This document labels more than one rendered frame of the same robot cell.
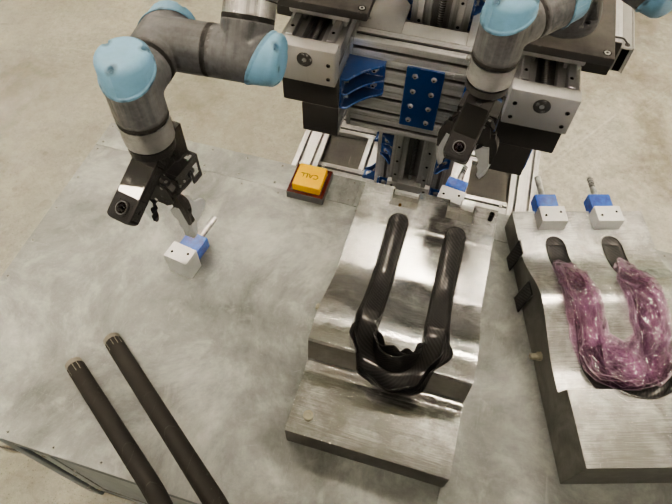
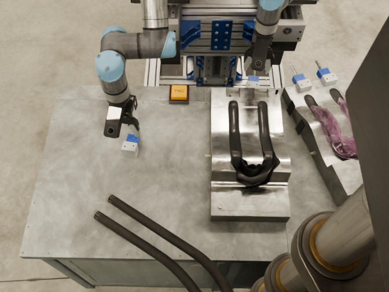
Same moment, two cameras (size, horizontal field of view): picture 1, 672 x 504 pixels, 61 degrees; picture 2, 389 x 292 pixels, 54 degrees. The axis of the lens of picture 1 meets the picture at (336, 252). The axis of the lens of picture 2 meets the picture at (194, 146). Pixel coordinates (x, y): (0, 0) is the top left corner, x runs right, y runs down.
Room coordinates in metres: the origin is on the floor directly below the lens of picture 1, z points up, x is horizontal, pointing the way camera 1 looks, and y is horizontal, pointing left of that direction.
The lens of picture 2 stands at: (-0.13, 0.22, 2.07)
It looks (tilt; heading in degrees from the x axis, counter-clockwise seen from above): 61 degrees down; 346
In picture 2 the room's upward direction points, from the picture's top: straight up
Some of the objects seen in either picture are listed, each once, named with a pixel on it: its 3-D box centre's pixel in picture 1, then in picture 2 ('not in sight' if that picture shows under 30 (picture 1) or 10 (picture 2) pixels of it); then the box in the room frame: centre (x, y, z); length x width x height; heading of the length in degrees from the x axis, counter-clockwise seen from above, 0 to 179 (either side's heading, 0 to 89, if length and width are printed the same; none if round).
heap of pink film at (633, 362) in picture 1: (617, 312); (344, 124); (0.45, -0.48, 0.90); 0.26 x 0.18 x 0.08; 2
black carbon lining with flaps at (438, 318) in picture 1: (413, 291); (252, 137); (0.47, -0.13, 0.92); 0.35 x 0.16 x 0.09; 165
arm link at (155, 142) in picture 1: (145, 128); (115, 90); (0.60, 0.28, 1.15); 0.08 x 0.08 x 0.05
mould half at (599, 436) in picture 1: (611, 325); (342, 130); (0.45, -0.49, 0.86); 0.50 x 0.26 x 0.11; 2
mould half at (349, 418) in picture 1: (401, 310); (247, 148); (0.46, -0.12, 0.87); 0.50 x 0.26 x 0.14; 165
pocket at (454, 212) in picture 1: (458, 217); (260, 95); (0.66, -0.23, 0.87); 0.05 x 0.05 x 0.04; 75
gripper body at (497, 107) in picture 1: (480, 104); (262, 39); (0.76, -0.24, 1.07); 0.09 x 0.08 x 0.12; 156
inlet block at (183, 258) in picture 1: (196, 241); (133, 138); (0.62, 0.27, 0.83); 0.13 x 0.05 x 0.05; 156
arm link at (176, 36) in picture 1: (172, 43); (119, 46); (0.70, 0.24, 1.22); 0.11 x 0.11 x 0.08; 79
